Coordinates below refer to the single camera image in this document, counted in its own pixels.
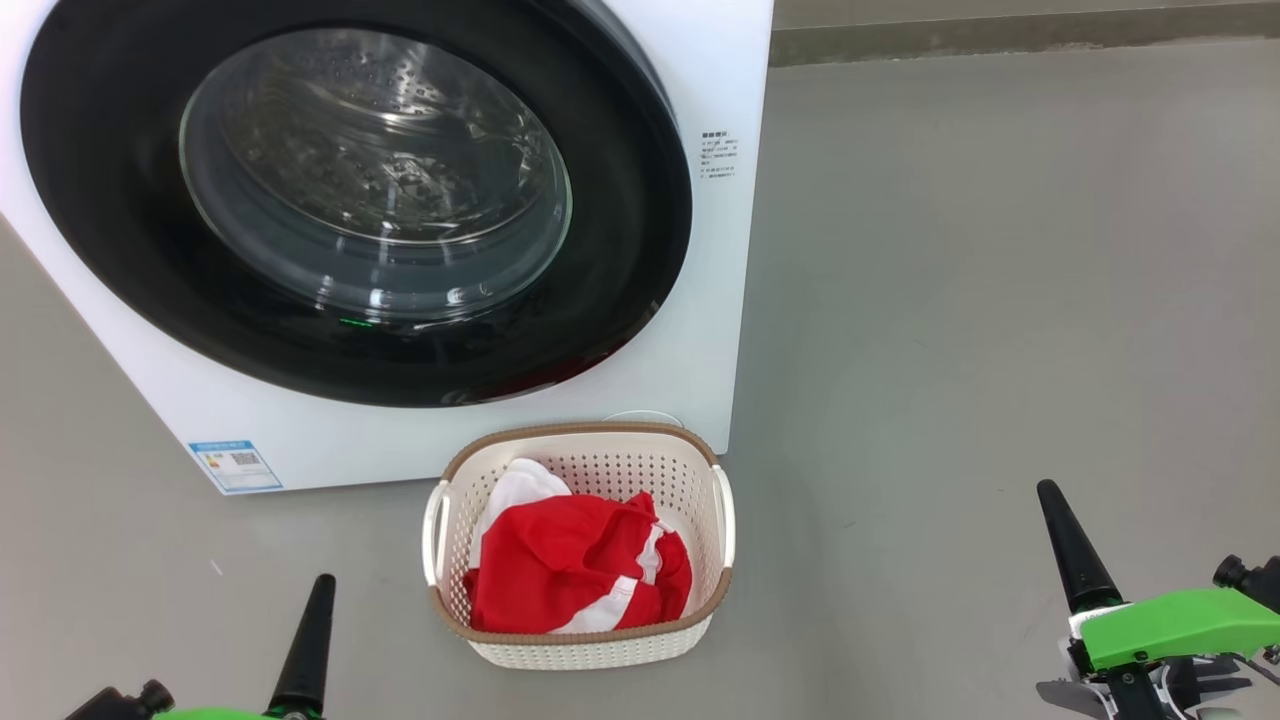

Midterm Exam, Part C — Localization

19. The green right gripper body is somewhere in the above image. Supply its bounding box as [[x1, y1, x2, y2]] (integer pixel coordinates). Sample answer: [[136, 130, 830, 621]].
[[1068, 588, 1280, 671]]

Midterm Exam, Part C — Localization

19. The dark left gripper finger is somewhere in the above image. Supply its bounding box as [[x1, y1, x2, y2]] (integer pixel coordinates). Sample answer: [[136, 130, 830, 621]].
[[265, 573, 337, 719]]

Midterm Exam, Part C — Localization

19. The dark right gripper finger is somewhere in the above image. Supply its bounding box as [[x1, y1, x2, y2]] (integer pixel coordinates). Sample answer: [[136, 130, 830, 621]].
[[1036, 479, 1126, 614]]

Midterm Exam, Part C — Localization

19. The red and white garment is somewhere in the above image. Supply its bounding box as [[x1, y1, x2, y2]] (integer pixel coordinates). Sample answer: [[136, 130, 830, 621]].
[[463, 458, 693, 635]]

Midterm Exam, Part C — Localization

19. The black round glass washer door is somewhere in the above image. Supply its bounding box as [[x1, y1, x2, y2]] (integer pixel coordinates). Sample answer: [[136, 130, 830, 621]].
[[20, 0, 694, 409]]

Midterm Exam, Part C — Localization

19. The cream perforated basket brown rim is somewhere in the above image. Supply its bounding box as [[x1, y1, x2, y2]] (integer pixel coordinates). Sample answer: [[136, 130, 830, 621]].
[[422, 421, 737, 671]]

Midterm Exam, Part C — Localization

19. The white washing machine body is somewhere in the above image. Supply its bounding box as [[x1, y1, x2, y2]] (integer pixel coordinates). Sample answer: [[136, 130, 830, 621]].
[[0, 0, 774, 496]]

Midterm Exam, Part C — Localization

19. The steel washer drum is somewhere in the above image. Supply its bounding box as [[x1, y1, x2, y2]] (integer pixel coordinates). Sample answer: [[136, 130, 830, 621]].
[[180, 28, 573, 321]]

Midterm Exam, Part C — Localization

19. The blue energy label sticker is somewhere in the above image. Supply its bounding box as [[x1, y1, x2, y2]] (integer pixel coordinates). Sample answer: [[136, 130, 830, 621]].
[[188, 440, 284, 494]]

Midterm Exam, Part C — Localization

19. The black text print label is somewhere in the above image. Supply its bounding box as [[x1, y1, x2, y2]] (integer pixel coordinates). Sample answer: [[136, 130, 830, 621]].
[[700, 130, 741, 181]]

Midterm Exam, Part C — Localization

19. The grey wall baseboard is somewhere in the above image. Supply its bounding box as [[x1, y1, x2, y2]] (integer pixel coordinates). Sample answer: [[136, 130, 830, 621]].
[[770, 0, 1280, 68]]

